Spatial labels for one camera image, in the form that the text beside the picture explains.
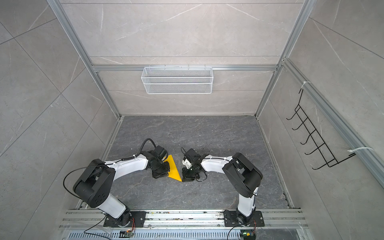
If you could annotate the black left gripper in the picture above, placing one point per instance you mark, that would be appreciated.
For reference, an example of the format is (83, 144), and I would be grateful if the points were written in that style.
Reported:
(158, 175)

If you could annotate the green circuit board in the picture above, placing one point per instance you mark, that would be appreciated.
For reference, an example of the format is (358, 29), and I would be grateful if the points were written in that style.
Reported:
(127, 234)
(248, 235)

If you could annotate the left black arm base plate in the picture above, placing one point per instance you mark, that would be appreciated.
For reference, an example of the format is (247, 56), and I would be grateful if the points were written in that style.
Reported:
(135, 218)

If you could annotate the yellow square paper sheet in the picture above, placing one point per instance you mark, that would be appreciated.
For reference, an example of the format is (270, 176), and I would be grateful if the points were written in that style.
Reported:
(173, 173)

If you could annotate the aluminium corner frame post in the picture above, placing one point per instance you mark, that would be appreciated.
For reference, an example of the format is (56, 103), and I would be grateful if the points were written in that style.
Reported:
(63, 19)

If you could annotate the aluminium front rail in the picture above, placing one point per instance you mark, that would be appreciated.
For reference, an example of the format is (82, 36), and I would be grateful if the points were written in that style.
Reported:
(192, 219)

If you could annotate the right green circuit board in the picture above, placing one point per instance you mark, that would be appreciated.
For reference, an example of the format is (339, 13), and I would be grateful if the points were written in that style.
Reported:
(248, 235)

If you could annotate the white wire mesh basket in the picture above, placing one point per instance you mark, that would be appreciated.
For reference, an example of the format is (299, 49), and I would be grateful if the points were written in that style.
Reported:
(178, 80)

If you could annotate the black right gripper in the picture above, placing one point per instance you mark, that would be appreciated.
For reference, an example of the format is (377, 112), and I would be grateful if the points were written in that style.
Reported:
(185, 177)

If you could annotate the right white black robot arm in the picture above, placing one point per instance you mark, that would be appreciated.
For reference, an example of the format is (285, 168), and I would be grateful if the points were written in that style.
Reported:
(242, 174)

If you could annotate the left green circuit board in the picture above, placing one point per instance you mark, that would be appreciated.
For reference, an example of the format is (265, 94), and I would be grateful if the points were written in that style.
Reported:
(127, 234)

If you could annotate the black wire hook rack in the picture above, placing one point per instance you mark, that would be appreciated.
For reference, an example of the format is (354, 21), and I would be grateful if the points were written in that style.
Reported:
(314, 135)

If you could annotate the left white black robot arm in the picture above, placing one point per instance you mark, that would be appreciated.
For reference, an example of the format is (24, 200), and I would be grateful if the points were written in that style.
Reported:
(95, 183)

